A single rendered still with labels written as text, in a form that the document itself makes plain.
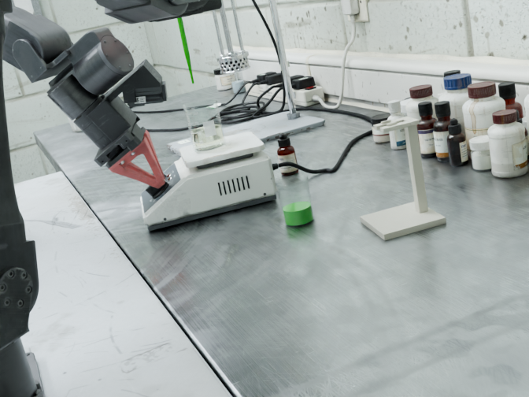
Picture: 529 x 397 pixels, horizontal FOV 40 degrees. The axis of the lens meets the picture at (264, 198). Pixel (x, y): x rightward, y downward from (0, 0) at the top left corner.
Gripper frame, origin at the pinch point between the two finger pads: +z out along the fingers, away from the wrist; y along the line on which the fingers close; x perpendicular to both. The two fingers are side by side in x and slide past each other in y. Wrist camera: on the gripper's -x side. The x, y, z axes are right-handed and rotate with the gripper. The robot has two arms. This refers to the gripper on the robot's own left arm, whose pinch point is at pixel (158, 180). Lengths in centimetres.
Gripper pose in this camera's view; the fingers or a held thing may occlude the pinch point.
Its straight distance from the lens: 109.5
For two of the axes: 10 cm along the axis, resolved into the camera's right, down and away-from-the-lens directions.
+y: -0.7, -3.7, 9.3
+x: -7.7, 6.1, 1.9
